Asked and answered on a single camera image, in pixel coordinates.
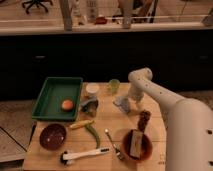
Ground grey blue towel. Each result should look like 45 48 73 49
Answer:
113 96 130 114

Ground yellow corn cob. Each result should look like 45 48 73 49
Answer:
69 120 94 130

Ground black office chair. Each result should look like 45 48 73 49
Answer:
22 0 53 14

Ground orange peach fruit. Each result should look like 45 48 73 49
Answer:
61 99 74 111

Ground white dish brush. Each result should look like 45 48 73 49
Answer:
60 148 109 165

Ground red object on shelf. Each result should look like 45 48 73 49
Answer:
94 17 107 25

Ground black and white sponge block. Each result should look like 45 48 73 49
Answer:
130 130 143 158

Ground green plastic tray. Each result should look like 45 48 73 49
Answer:
32 77 83 121

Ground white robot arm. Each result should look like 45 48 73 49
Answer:
128 68 213 171

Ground grey metal can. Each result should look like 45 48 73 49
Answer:
80 97 99 117

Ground dark purple bowl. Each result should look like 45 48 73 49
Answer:
39 124 66 151

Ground green chili pepper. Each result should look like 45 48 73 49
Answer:
85 124 100 149

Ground green translucent cup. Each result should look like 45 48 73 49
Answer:
108 79 120 94

